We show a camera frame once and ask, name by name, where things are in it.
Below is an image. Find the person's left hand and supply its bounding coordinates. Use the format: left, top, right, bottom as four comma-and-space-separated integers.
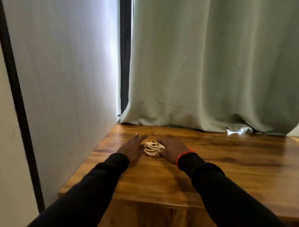
116, 133, 148, 163

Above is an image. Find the person's right hand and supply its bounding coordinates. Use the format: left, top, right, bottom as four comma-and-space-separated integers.
157, 137, 190, 165

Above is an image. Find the red braided bracelet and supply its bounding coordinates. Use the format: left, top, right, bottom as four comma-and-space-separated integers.
175, 147, 196, 170

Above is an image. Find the wooden cabinet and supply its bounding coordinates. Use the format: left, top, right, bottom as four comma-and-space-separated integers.
58, 123, 299, 227

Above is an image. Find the white side panel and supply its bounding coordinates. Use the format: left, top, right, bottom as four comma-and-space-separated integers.
0, 0, 122, 227

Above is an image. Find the black window frame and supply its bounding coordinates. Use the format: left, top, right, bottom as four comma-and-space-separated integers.
120, 0, 132, 115

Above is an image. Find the person's right forearm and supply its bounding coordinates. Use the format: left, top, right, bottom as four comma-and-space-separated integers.
178, 152, 290, 227

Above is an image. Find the grey-green curtain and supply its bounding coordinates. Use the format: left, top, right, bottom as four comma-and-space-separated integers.
119, 0, 299, 136

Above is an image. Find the person's left forearm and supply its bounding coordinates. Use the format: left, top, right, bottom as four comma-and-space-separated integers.
27, 153, 130, 227

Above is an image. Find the white cable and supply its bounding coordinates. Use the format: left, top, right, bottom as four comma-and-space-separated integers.
144, 141, 166, 156

